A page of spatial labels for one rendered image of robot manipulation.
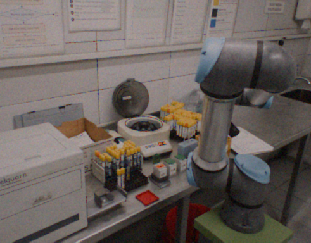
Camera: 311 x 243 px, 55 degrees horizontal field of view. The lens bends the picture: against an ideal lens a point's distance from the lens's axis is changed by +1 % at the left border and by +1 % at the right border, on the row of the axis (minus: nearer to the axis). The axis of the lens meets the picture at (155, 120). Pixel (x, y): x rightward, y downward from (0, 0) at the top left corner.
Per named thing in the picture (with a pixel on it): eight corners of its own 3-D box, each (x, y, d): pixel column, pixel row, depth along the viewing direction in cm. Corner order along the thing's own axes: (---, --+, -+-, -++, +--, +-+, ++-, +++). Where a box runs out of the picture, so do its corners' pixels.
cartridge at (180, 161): (180, 173, 137) (180, 160, 134) (173, 168, 140) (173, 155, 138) (185, 170, 139) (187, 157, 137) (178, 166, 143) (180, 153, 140)
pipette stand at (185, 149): (184, 166, 142) (186, 148, 138) (174, 161, 147) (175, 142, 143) (198, 160, 148) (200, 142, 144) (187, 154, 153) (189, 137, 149)
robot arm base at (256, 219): (273, 224, 104) (279, 200, 100) (242, 240, 96) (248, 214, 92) (239, 200, 116) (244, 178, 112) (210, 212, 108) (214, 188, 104)
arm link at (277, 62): (318, 37, 66) (271, 86, 114) (265, 33, 68) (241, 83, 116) (311, 88, 65) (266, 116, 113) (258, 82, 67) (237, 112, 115)
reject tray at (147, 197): (145, 205, 114) (145, 204, 114) (135, 197, 119) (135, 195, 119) (159, 199, 118) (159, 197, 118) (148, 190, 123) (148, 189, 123)
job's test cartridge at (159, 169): (159, 182, 127) (159, 169, 124) (152, 177, 130) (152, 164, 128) (166, 179, 129) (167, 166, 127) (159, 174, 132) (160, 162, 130)
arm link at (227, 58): (227, 200, 101) (264, 55, 65) (183, 192, 103) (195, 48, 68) (229, 173, 109) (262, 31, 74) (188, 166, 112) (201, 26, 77)
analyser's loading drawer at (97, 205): (76, 224, 101) (75, 212, 99) (68, 214, 105) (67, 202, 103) (127, 202, 113) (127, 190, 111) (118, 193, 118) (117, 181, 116)
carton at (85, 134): (65, 183, 126) (62, 151, 120) (40, 155, 146) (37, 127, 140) (115, 164, 141) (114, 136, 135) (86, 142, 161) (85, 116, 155)
